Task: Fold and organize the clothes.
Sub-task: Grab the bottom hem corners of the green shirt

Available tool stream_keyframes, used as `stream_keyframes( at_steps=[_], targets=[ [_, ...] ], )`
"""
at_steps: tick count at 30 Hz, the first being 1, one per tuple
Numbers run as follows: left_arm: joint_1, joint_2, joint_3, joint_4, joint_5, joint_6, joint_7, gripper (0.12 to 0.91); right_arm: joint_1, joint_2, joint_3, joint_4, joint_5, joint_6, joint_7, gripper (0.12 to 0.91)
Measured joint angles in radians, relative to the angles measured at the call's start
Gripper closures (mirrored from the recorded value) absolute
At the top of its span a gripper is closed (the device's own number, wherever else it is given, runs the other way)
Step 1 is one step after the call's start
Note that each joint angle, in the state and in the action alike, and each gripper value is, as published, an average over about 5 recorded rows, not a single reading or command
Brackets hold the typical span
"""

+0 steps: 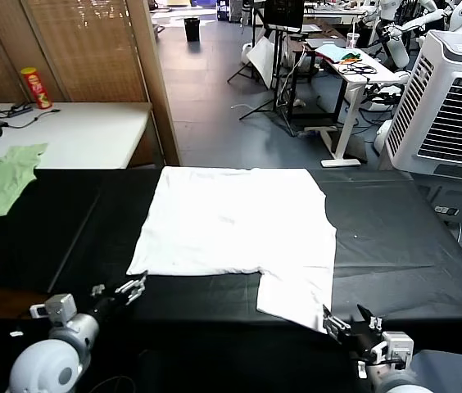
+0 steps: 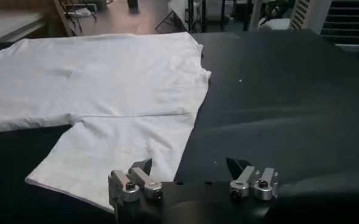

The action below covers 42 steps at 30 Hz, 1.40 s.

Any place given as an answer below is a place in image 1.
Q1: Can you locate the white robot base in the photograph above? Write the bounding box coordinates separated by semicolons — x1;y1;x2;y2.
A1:
374;119;394;156

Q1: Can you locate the black cable bundle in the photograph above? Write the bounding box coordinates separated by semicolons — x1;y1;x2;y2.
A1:
339;61;378;76

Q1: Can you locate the white long table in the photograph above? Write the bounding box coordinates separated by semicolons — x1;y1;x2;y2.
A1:
302;2;379;18

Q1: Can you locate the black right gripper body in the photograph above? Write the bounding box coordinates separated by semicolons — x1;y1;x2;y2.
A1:
334;320;383;362

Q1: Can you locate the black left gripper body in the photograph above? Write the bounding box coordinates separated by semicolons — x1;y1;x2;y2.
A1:
86;290;134;325

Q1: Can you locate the black tripod stand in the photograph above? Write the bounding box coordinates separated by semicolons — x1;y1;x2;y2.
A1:
226;24;300;136

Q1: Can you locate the white leaning board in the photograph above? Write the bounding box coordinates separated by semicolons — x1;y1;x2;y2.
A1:
246;35;275;89

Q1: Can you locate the plastic cup with straw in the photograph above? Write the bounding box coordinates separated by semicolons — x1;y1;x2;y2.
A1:
346;22;361;49

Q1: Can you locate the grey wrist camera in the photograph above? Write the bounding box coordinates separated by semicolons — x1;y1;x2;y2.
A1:
29;293;77;325
371;331;414;365

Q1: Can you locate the white printed t-shirt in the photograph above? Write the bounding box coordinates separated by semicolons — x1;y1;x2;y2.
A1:
126;165;337;333

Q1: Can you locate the grey laptop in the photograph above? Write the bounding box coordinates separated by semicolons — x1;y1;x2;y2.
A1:
304;35;347;48

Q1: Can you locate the grey blue chair seat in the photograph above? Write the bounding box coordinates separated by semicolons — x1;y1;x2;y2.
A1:
413;350;462;393

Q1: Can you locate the black monitor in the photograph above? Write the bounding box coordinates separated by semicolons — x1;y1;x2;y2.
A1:
263;0;305;34

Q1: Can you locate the white standing desk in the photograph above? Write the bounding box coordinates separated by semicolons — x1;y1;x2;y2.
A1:
302;38;412;168

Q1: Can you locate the thin black cable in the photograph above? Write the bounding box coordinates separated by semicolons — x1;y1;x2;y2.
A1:
0;104;61;130

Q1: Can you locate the white air cooler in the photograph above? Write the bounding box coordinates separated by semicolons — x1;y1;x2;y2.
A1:
378;29;462;224

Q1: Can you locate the pale teal cloth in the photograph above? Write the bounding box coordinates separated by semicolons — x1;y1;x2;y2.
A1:
315;43;349;63

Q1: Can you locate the white round robot head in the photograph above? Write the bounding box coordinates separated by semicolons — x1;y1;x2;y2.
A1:
445;0;462;34

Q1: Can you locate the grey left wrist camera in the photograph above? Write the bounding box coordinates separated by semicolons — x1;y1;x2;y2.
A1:
29;293;77;325

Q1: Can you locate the black trash bin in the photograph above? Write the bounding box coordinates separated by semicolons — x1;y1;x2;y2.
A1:
183;17;201;43

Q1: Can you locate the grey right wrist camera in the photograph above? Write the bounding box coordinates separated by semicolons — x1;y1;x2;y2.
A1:
371;331;414;365

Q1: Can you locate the black table cover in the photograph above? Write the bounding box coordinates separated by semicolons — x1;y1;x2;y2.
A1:
0;165;462;328

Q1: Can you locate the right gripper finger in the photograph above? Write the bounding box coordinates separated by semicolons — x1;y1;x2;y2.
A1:
320;303;351;341
356;303;383;333

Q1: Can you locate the red chips can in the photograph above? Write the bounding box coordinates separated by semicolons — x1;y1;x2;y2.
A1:
20;66;53;110

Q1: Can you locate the white humanoid robot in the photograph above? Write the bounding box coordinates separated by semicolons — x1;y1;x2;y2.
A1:
361;0;447;70

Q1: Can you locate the white side table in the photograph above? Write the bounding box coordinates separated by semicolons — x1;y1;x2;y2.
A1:
0;101;154;169

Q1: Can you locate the black frame desk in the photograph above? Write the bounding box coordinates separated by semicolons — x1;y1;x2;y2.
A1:
286;20;349;126

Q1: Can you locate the wooden folding screen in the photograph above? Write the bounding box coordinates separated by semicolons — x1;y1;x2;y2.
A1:
0;0;183;169

